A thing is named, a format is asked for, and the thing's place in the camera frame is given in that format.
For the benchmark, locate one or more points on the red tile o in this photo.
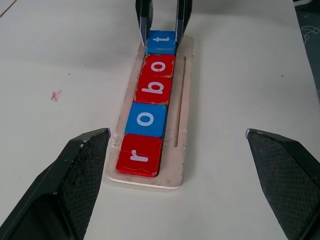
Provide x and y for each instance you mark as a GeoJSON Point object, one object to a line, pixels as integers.
{"type": "Point", "coordinates": [157, 66]}

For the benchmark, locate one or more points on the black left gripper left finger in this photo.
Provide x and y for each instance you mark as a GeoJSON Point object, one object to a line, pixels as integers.
{"type": "Point", "coordinates": [62, 190]}

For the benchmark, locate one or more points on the blue tile letter t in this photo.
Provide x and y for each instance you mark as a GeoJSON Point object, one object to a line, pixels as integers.
{"type": "Point", "coordinates": [161, 41]}

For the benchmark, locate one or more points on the blue tile letter o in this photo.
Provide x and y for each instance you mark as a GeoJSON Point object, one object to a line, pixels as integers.
{"type": "Point", "coordinates": [146, 120]}

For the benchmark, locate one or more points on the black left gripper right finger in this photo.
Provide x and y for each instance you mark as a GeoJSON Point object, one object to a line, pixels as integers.
{"type": "Point", "coordinates": [287, 180]}

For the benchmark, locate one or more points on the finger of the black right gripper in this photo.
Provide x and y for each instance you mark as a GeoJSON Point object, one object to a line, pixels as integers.
{"type": "Point", "coordinates": [144, 17]}
{"type": "Point", "coordinates": [183, 15]}

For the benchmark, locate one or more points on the white wooden letter tray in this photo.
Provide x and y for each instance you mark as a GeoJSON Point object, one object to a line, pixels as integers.
{"type": "Point", "coordinates": [171, 172]}

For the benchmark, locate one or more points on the red tile letter b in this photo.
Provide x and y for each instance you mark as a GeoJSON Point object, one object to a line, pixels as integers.
{"type": "Point", "coordinates": [153, 88]}

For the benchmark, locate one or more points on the red tile letter r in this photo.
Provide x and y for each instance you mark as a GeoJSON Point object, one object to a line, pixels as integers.
{"type": "Point", "coordinates": [138, 156]}

